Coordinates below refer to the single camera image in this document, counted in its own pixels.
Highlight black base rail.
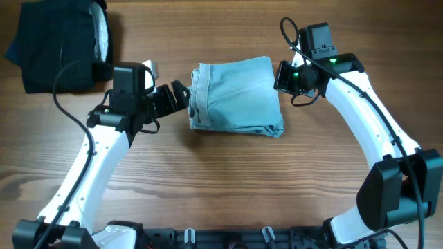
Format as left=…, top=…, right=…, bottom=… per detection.
left=128, top=227, right=327, bottom=249

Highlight black fabric storage bag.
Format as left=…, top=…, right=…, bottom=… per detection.
left=5, top=0, right=113, bottom=93

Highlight light blue denim shorts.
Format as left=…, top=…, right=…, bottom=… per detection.
left=188, top=56, right=284, bottom=138

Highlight right black cable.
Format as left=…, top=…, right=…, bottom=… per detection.
left=279, top=16, right=426, bottom=249

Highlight black cable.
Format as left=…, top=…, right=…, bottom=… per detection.
left=279, top=16, right=426, bottom=249
left=33, top=59, right=115, bottom=249

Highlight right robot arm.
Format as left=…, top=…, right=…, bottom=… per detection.
left=274, top=23, right=442, bottom=248

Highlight left black cable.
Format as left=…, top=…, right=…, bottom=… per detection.
left=33, top=59, right=115, bottom=249

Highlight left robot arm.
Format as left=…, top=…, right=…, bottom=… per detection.
left=12, top=62, right=191, bottom=248

